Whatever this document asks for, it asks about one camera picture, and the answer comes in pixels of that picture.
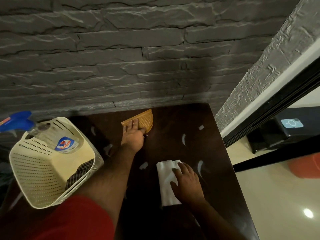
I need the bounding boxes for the person's left hand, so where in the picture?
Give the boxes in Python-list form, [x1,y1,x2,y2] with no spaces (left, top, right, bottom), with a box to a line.
[121,119,148,153]

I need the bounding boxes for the person's right hand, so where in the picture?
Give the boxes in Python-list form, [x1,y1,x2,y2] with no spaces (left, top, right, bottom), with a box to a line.
[170,162,206,206]

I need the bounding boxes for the white paper towel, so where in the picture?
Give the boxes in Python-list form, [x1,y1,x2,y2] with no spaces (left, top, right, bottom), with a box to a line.
[156,159,185,207]

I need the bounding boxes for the half-round woven wooden holder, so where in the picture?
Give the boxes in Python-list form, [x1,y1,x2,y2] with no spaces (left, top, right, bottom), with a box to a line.
[121,109,154,134]

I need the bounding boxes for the person's right forearm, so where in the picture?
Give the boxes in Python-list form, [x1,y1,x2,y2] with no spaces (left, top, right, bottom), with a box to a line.
[186,200,248,240]

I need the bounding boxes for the person's left forearm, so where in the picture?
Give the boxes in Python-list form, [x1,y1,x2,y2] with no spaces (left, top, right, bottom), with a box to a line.
[75,145,140,223]

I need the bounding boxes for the dark striped cloth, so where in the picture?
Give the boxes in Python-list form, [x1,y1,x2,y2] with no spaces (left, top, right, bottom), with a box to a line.
[65,158,95,191]

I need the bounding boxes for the clear spray bottle blue trigger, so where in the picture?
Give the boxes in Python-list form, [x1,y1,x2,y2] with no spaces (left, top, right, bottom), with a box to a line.
[0,111,80,154]

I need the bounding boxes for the cream perforated plastic basket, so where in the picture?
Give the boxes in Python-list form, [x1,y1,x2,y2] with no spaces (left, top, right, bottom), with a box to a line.
[9,117,104,209]

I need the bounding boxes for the red shirt sleeve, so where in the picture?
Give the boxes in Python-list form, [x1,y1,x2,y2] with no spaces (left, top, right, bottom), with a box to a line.
[22,195,116,240]

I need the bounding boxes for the black box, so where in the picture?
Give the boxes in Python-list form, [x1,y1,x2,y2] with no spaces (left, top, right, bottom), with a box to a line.
[247,106,320,154]

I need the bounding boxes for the light blue phone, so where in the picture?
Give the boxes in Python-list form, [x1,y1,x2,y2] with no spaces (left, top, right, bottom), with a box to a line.
[280,118,304,129]

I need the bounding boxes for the orange plastic object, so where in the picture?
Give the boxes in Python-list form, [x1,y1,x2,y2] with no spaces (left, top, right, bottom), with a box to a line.
[288,152,320,179]

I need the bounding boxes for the black door frame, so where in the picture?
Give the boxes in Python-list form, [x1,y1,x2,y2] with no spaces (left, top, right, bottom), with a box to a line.
[222,63,320,173]

